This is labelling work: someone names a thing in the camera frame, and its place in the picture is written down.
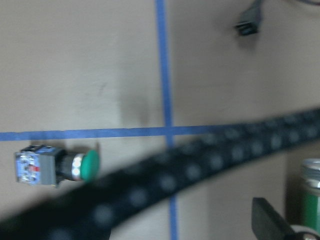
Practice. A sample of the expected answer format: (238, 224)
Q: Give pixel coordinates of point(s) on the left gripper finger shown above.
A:
(267, 223)

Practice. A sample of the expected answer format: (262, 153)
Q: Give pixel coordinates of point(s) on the green push button switch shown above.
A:
(49, 165)

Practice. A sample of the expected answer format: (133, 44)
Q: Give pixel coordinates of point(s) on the black power connector plug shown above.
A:
(249, 21)

